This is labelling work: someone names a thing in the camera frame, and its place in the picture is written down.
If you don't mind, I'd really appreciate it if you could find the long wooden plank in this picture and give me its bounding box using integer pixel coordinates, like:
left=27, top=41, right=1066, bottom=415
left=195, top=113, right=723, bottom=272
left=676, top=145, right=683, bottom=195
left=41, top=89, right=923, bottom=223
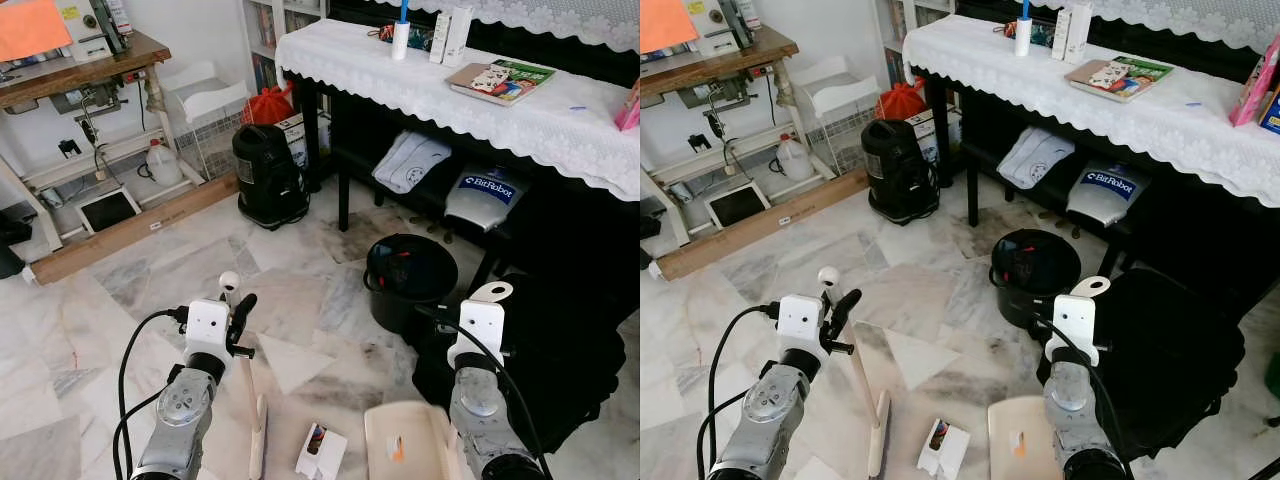
left=22, top=173, right=242, bottom=287
left=652, top=167, right=872, bottom=282

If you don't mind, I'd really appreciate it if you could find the black upright piano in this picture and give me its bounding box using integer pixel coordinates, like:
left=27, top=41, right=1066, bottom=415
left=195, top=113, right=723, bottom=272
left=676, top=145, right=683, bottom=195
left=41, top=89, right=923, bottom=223
left=910, top=0, right=1280, bottom=321
left=283, top=0, right=641, bottom=301

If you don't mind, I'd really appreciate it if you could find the white lace tablecloth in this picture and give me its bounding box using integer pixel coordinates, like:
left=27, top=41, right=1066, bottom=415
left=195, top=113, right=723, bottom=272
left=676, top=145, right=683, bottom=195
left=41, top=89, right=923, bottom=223
left=902, top=13, right=1280, bottom=209
left=274, top=18, right=641, bottom=203

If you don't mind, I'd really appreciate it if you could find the orange card sheet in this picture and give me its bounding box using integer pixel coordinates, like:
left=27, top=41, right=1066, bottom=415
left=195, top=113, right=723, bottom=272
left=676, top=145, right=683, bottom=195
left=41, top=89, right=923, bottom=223
left=640, top=0, right=700, bottom=55
left=0, top=0, right=74, bottom=64

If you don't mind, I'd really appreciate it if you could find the wooden broom with white knob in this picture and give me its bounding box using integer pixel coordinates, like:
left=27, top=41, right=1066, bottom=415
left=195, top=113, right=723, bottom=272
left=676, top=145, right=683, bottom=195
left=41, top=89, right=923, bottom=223
left=218, top=270, right=269, bottom=480
left=817, top=265, right=893, bottom=479

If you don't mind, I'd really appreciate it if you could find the white plastic jug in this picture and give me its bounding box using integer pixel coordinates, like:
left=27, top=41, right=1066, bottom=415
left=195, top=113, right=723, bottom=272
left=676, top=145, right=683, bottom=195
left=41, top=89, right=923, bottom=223
left=145, top=138, right=187, bottom=188
left=775, top=132, right=815, bottom=184

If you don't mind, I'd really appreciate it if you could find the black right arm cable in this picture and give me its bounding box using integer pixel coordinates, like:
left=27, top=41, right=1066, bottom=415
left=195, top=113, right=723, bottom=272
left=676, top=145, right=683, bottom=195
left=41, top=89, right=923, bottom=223
left=1028, top=315, right=1141, bottom=480
left=413, top=303, right=553, bottom=480

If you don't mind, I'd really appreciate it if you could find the large black bag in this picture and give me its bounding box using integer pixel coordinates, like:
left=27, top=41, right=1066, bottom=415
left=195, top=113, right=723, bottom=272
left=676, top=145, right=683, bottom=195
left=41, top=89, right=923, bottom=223
left=1038, top=266, right=1248, bottom=463
left=413, top=268, right=629, bottom=456

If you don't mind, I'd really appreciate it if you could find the pink package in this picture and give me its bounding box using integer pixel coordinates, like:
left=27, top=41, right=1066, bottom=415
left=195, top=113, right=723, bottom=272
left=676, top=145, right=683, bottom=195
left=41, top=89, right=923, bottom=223
left=1229, top=33, right=1280, bottom=129
left=613, top=78, right=641, bottom=134

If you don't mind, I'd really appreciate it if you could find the black cylindrical vacuum cleaner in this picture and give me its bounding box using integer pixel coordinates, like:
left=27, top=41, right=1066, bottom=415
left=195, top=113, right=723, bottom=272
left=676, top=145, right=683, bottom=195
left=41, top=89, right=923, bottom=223
left=861, top=117, right=942, bottom=227
left=231, top=122, right=312, bottom=231

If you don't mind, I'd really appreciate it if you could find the white carton box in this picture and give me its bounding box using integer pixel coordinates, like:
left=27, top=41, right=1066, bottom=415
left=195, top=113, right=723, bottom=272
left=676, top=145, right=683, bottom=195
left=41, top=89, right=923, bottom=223
left=429, top=12, right=453, bottom=66
left=1066, top=2, right=1095, bottom=64
left=1051, top=8, right=1074, bottom=63
left=443, top=7, right=474, bottom=68

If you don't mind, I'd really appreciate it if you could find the green cover picture book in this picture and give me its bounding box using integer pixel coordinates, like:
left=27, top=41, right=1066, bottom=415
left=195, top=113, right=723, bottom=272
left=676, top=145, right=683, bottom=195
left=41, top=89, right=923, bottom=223
left=1064, top=54, right=1177, bottom=104
left=444, top=57, right=559, bottom=108

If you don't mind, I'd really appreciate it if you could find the grey BitRobot garment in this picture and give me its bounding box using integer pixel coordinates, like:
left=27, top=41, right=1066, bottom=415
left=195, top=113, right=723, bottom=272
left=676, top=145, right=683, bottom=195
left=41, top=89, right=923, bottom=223
left=1064, top=159, right=1152, bottom=228
left=443, top=164, right=528, bottom=234

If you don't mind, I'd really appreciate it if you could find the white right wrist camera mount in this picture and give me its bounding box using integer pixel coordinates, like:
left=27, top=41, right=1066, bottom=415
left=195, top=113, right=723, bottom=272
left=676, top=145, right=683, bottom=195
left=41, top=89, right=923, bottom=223
left=446, top=298, right=505, bottom=369
left=1043, top=294, right=1101, bottom=367

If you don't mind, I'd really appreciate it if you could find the white wire rack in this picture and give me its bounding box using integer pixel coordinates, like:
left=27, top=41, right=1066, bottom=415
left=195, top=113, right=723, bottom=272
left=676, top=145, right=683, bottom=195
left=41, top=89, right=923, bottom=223
left=185, top=100, right=253, bottom=183
left=815, top=95, right=883, bottom=179

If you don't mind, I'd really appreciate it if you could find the wooden sewing desk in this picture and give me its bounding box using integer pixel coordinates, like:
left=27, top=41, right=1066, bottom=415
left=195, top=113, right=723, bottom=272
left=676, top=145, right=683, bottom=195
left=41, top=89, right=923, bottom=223
left=0, top=30, right=173, bottom=253
left=640, top=25, right=803, bottom=251

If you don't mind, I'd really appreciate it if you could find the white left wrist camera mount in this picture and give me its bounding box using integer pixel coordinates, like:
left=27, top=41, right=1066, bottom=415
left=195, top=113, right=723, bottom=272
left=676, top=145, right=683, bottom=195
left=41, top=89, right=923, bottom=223
left=776, top=293, right=828, bottom=361
left=185, top=298, right=234, bottom=363

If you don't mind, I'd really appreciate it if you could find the white lace piano cover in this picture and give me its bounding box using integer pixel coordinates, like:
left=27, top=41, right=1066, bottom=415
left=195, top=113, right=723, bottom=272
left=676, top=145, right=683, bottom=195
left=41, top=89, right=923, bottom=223
left=395, top=0, right=641, bottom=53
left=1020, top=0, right=1280, bottom=56

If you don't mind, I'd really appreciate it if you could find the black round bin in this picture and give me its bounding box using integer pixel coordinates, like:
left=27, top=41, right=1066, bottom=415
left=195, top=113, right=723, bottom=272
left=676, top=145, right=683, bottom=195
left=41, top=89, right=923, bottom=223
left=989, top=228, right=1084, bottom=333
left=362, top=232, right=460, bottom=339

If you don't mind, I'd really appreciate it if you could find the white folded garment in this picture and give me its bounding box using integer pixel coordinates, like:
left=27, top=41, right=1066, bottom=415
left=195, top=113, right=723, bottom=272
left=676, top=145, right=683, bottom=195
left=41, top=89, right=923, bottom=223
left=371, top=129, right=454, bottom=195
left=996, top=126, right=1077, bottom=192

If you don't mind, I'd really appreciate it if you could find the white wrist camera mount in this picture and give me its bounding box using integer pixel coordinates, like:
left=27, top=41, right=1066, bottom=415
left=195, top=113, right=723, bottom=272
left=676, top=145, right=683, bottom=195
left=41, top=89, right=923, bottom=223
left=1043, top=294, right=1101, bottom=367
left=185, top=298, right=234, bottom=363
left=776, top=293, right=828, bottom=361
left=446, top=298, right=505, bottom=369

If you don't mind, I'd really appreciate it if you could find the white sewing machine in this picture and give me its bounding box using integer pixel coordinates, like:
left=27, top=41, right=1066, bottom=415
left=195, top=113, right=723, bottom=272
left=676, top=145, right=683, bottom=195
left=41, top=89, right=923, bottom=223
left=684, top=0, right=767, bottom=59
left=53, top=0, right=133, bottom=61

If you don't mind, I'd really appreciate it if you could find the white plastic tray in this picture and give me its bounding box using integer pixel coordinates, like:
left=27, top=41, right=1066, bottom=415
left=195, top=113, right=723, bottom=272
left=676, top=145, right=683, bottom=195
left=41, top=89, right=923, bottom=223
left=163, top=61, right=250, bottom=123
left=794, top=54, right=882, bottom=118

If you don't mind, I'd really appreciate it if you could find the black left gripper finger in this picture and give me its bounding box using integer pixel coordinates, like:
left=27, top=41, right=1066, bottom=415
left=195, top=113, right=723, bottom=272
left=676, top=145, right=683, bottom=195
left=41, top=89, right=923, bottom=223
left=230, top=293, right=259, bottom=341
left=826, top=288, right=864, bottom=339

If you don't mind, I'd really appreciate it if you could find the white tablet with dark screen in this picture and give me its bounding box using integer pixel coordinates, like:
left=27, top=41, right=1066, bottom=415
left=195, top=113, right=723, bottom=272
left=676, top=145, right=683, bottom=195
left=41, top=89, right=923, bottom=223
left=76, top=186, right=144, bottom=237
left=704, top=182, right=772, bottom=232

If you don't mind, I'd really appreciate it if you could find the white bookshelf with books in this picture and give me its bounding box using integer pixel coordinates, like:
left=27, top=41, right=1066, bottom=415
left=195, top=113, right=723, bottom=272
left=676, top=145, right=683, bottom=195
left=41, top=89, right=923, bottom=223
left=870, top=0, right=956, bottom=91
left=238, top=0, right=331, bottom=96

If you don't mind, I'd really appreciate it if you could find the red tied bag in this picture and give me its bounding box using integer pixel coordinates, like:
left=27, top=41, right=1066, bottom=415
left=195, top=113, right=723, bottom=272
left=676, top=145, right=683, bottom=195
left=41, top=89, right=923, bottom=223
left=875, top=79, right=930, bottom=124
left=245, top=84, right=297, bottom=128

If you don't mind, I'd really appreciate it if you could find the black piano bench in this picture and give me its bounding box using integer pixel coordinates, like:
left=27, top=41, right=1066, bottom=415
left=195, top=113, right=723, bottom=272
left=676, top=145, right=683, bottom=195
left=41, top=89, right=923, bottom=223
left=328, top=140, right=526, bottom=293
left=955, top=135, right=1151, bottom=291

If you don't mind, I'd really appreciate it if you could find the white lint roller blue handle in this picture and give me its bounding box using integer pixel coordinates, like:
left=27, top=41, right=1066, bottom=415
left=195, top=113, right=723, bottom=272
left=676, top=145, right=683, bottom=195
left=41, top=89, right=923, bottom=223
left=391, top=0, right=414, bottom=62
left=1013, top=0, right=1035, bottom=58

